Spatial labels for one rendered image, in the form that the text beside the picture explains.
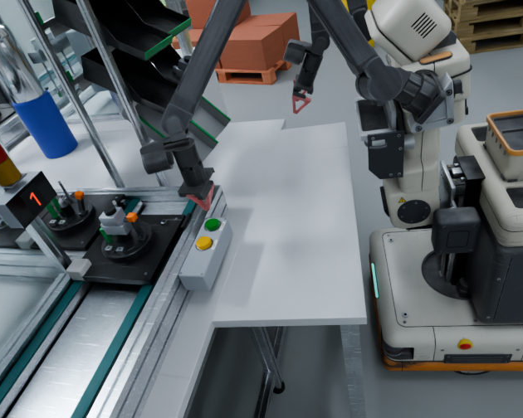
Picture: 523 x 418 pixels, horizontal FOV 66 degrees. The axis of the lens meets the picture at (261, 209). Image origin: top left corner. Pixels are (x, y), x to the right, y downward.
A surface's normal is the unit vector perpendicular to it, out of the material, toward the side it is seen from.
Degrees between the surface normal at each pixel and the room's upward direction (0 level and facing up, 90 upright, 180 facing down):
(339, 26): 72
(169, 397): 0
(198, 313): 0
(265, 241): 0
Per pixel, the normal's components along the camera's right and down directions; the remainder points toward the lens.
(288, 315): -0.20, -0.75
